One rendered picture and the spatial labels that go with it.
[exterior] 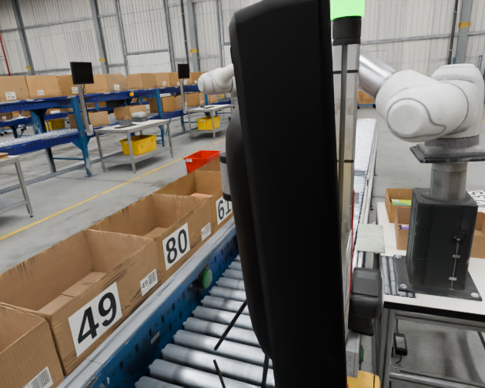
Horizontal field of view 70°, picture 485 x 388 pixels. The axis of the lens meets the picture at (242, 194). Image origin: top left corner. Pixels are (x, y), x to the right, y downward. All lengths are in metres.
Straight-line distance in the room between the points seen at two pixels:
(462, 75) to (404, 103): 0.26
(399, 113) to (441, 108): 0.10
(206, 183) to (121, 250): 0.78
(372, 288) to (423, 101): 0.52
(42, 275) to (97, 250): 0.19
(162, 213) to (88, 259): 0.41
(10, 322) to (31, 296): 0.24
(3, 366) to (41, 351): 0.08
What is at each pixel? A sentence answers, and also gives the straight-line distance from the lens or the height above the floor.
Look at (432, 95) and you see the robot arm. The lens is 1.07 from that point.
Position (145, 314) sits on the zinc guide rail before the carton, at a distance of 1.08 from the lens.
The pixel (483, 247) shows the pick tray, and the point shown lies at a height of 0.80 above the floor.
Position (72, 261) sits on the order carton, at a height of 0.97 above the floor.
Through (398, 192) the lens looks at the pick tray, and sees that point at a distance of 2.20.
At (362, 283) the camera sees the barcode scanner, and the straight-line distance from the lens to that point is 0.79.
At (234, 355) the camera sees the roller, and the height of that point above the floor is 0.73.
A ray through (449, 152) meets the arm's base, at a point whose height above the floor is 1.25.
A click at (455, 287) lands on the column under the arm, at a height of 0.77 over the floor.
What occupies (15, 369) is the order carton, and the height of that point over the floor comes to 1.00.
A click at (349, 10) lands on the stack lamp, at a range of 0.60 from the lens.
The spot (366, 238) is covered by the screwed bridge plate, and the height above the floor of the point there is 0.75.
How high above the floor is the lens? 1.51
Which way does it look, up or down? 19 degrees down
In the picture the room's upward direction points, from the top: 4 degrees counter-clockwise
